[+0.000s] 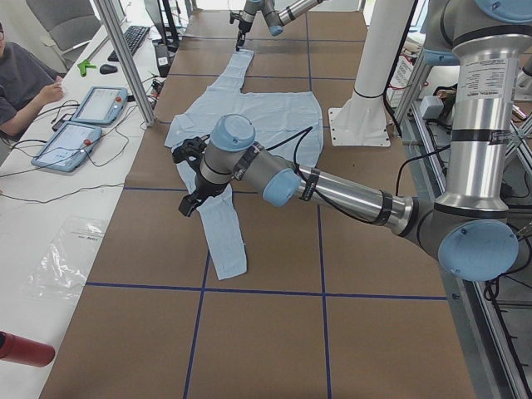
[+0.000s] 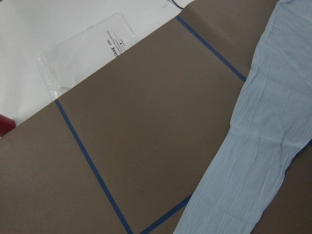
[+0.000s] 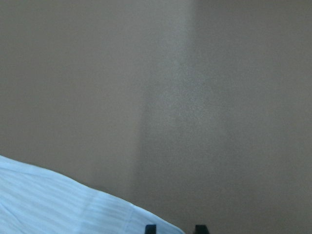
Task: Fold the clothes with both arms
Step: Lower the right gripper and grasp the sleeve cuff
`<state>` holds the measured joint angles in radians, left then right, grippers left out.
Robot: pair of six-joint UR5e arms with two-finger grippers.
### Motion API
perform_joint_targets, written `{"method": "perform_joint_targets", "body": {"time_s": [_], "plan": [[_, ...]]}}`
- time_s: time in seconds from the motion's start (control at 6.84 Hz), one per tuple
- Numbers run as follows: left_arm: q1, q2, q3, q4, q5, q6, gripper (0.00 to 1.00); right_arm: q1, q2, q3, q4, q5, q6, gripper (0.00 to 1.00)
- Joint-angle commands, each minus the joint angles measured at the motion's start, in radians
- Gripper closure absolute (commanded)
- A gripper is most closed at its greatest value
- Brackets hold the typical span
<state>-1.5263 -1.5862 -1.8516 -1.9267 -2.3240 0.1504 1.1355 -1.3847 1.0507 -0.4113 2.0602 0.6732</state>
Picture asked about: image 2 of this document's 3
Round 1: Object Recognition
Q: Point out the clear plastic bag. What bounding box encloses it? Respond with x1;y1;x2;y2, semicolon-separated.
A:
36;12;139;100

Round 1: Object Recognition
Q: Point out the light blue button-up shirt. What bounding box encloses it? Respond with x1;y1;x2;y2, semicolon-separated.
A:
175;0;312;234

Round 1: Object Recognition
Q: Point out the red cylinder bottle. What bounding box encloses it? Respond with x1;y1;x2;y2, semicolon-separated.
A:
0;115;16;137

